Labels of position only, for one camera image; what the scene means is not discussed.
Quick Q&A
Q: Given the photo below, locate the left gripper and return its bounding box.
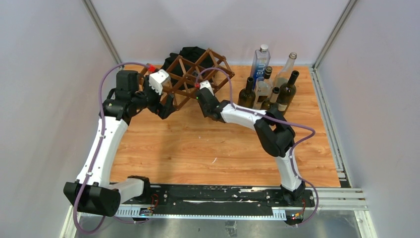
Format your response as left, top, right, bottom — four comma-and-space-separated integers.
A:
131, 76, 175, 119

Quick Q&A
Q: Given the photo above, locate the dark wine bottle silver cap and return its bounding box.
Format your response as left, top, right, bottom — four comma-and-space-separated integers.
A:
261, 87, 280, 110

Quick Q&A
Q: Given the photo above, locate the small clear liquor bottle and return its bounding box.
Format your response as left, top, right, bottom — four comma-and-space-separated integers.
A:
253, 66, 273, 110

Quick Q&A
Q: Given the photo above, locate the blue square water bottle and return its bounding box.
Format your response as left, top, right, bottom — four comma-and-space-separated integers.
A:
250, 44, 271, 89

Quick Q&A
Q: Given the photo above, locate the clear wine bottle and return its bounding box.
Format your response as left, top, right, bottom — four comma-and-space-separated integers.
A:
273, 52, 297, 88

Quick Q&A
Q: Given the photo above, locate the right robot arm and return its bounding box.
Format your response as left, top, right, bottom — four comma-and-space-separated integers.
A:
196, 87, 306, 207

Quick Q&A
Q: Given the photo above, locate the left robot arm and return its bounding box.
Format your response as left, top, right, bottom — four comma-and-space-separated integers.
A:
63, 69, 175, 217

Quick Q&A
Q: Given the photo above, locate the brown wooden wine rack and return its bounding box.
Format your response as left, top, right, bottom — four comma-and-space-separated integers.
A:
140, 48, 235, 110

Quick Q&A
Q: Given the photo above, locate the black cloth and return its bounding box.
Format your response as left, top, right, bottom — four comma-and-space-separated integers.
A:
161, 46, 213, 76

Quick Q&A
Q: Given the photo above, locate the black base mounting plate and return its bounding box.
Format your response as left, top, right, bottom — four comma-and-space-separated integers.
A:
121, 184, 315, 220

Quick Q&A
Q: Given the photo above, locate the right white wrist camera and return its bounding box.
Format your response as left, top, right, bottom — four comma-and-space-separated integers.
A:
195, 80, 214, 95

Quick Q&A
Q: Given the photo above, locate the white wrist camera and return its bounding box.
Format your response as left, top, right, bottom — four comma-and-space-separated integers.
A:
148, 64, 170, 95
195, 80, 214, 95

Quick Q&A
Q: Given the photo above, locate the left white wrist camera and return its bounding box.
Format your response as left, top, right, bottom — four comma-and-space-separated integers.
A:
148, 64, 170, 95

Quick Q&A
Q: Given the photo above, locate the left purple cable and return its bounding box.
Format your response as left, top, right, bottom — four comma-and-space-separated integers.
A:
72, 62, 157, 235

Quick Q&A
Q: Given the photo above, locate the purple cable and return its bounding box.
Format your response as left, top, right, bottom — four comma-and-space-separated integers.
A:
194, 67, 319, 228
72, 62, 157, 235

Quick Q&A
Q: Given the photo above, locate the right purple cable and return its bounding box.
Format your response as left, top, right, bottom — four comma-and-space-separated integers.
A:
194, 67, 319, 228

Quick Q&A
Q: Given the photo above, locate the white slotted cable duct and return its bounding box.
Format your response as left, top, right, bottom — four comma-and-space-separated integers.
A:
111, 205, 287, 221

